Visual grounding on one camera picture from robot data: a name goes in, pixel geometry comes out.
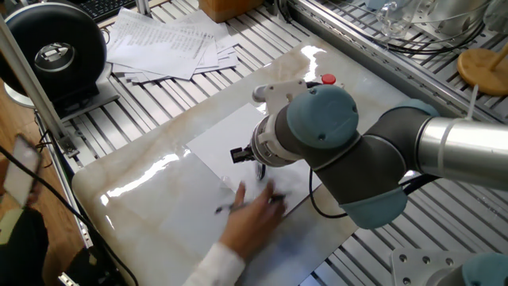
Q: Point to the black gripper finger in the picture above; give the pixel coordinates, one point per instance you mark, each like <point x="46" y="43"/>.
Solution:
<point x="242" y="155"/>

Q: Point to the black pen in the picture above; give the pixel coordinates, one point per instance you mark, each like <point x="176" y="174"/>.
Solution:
<point x="226" y="208"/>

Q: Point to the smartphone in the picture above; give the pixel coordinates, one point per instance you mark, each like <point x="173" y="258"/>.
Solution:
<point x="21" y="171"/>

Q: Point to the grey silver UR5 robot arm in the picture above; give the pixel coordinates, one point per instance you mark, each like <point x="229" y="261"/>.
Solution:
<point x="357" y="159"/>

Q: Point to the clear adhesive tape piece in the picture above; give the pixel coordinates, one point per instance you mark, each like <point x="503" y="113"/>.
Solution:
<point x="227" y="182"/>

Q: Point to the person right hand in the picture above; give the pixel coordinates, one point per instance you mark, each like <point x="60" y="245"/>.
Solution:
<point x="250" y="226"/>

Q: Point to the printed white paper sheet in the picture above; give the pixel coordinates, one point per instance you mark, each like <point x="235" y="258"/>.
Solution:
<point x="222" y="39"/>
<point x="158" y="43"/>
<point x="226" y="63"/>

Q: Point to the marble pattern board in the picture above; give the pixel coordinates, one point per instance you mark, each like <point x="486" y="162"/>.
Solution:
<point x="158" y="206"/>

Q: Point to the red emergency stop button box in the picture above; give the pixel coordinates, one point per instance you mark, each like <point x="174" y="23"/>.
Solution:
<point x="328" y="78"/>

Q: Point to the wooden box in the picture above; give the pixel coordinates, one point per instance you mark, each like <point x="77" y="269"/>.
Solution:
<point x="222" y="10"/>

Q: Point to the black computer keyboard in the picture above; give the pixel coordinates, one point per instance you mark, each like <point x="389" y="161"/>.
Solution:
<point x="107" y="8"/>

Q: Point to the clear glass pitcher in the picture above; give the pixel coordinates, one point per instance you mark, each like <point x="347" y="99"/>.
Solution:
<point x="391" y="22"/>

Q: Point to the silver robot mounting plate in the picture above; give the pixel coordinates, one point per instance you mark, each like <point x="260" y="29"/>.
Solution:
<point x="412" y="270"/>

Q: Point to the round wooden stand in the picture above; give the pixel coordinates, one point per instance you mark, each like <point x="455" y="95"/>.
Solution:
<point x="478" y="73"/>

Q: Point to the grey metal base plate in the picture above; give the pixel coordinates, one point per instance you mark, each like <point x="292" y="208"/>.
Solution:
<point x="103" y="95"/>

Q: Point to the aluminium frame post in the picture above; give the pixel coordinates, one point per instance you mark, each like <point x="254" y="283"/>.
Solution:
<point x="33" y="85"/>
<point x="69" y="279"/>
<point x="143" y="6"/>

